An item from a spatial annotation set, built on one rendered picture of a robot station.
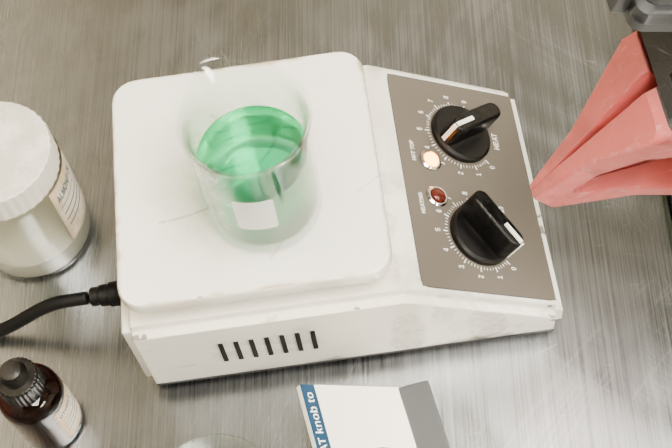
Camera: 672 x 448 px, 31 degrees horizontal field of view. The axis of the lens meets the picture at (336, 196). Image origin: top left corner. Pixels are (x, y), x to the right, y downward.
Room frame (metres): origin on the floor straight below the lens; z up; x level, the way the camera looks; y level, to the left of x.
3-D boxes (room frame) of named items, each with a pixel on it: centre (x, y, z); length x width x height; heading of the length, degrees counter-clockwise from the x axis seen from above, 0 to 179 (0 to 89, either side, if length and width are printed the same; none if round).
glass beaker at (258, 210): (0.27, 0.03, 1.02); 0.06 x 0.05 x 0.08; 22
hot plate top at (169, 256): (0.29, 0.04, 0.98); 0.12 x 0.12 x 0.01; 89
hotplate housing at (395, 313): (0.29, 0.01, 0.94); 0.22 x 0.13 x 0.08; 89
